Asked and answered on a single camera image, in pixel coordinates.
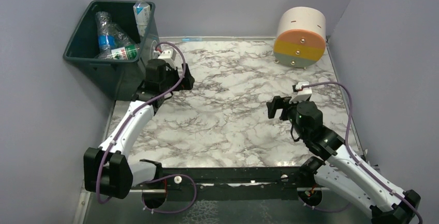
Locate clear bottle green white label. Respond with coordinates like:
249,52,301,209
96,44,140,60

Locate clear unlabelled bottle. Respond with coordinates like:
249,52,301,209
110,23,135,48

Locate clear bottle blue wrap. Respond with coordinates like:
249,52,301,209
95,11,116,53

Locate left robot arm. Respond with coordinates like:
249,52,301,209
83,59,195,199

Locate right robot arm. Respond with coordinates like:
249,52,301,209
266,96,420,223

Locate dark green plastic bin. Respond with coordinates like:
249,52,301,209
63,0,160,101

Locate white cylinder with coloured face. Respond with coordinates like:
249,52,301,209
273,7,326,69

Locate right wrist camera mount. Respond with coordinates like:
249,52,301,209
289,81,312,103

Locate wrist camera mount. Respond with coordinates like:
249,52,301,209
289,81,312,103
158,48,177,69

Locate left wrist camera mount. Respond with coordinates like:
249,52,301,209
158,48,177,69

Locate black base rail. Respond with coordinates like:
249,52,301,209
130,166,333,203

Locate aluminium frame rail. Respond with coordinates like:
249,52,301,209
81,167,387,194

